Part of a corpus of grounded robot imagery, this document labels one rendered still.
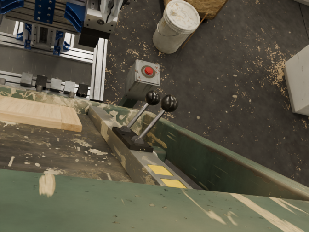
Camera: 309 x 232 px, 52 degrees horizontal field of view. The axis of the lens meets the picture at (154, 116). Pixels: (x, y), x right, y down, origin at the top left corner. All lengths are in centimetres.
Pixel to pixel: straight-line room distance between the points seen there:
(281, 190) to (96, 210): 47
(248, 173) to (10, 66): 178
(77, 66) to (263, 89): 179
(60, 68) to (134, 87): 86
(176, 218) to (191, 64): 272
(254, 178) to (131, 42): 222
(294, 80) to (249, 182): 272
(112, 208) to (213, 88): 271
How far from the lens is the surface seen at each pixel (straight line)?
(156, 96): 76
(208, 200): 22
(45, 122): 91
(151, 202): 19
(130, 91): 149
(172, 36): 263
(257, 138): 290
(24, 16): 175
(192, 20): 266
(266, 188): 63
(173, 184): 45
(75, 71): 221
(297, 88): 329
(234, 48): 328
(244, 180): 68
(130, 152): 60
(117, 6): 95
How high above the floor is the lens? 207
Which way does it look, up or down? 57 degrees down
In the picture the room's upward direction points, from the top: 42 degrees clockwise
